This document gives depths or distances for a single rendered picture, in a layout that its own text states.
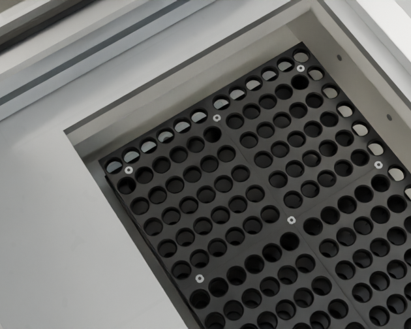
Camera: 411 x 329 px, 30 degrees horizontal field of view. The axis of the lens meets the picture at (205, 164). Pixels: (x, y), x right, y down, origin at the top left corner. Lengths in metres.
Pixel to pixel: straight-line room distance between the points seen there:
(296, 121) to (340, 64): 0.08
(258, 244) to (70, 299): 0.13
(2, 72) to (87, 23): 0.06
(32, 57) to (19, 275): 0.13
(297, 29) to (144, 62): 0.17
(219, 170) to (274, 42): 0.16
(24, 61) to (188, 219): 0.15
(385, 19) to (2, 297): 0.30
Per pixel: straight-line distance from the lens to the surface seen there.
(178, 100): 0.63
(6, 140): 0.51
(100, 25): 0.49
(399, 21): 0.53
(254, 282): 0.50
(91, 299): 0.46
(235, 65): 0.64
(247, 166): 0.53
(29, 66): 0.48
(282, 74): 0.56
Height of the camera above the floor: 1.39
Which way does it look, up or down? 67 degrees down
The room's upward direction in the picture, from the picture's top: 5 degrees counter-clockwise
